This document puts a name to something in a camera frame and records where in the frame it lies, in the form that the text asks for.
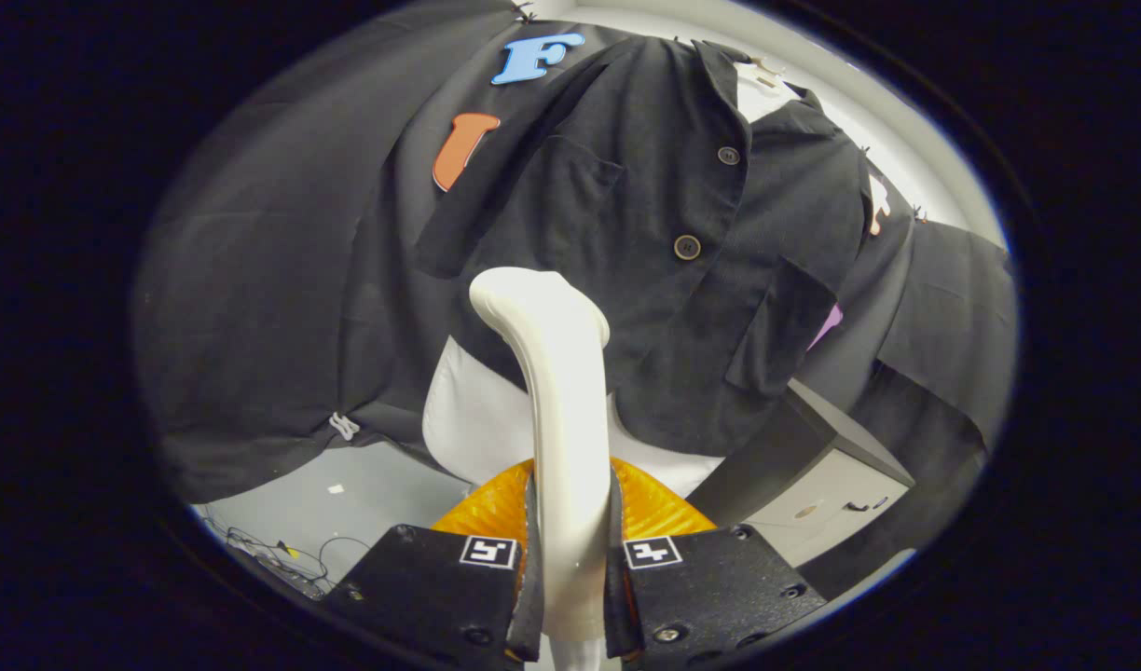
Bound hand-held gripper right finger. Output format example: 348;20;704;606
606;457;828;663

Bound grey cabinet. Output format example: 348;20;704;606
687;377;916;568

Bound black suit jacket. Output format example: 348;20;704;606
412;37;874;458

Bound black floor cables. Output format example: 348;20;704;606
202;517;371;597

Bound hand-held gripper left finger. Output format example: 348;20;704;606
321;457;545;664

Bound white garment steamer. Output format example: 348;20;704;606
468;267;627;671

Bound black backdrop cloth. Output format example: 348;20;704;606
132;0;1019;597

